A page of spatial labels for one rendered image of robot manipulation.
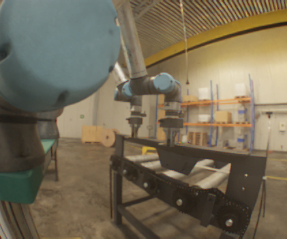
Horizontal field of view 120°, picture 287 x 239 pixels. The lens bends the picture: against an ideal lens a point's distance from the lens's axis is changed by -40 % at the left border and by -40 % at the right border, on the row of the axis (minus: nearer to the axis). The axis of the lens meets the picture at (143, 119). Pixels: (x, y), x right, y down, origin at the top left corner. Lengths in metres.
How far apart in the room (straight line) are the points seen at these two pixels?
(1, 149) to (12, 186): 0.07
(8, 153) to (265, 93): 10.04
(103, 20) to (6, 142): 0.25
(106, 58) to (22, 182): 0.24
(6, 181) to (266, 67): 10.62
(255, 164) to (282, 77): 9.73
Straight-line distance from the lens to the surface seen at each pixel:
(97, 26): 0.16
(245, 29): 7.56
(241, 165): 0.67
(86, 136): 8.17
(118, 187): 1.56
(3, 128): 0.29
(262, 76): 10.29
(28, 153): 0.30
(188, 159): 0.80
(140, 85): 0.67
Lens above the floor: 1.26
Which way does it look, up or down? 3 degrees up
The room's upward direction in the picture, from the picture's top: 3 degrees clockwise
